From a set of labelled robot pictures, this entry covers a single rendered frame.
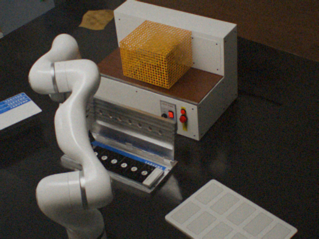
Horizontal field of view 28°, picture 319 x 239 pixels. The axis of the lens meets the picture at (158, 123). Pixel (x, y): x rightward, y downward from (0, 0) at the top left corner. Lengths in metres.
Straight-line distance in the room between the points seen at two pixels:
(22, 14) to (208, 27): 2.30
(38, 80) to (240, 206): 0.88
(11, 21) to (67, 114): 2.98
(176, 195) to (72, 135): 0.64
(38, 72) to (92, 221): 0.50
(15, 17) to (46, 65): 2.77
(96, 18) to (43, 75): 1.61
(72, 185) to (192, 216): 0.61
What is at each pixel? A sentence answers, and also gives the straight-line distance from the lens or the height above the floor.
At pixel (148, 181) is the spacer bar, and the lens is 2.51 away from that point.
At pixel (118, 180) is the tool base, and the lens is 2.55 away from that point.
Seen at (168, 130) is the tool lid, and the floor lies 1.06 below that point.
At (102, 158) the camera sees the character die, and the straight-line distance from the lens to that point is 2.64.
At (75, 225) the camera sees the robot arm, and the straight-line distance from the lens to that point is 2.03.
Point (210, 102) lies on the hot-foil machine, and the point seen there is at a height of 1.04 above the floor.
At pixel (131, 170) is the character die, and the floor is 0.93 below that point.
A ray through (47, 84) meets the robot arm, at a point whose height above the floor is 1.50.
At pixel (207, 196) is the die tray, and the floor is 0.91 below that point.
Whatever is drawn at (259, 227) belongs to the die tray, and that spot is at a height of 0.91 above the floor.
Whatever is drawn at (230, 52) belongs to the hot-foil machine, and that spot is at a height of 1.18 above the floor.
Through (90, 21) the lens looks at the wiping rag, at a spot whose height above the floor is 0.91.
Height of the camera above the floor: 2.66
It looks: 38 degrees down
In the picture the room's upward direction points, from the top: 6 degrees counter-clockwise
